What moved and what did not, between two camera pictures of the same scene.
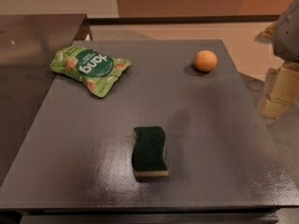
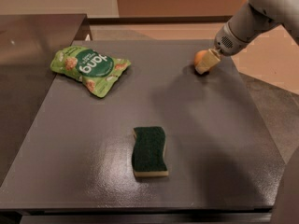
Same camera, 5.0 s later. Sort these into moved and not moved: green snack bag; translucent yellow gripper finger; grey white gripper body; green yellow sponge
Moved: grey white gripper body; translucent yellow gripper finger
Not moved: green yellow sponge; green snack bag
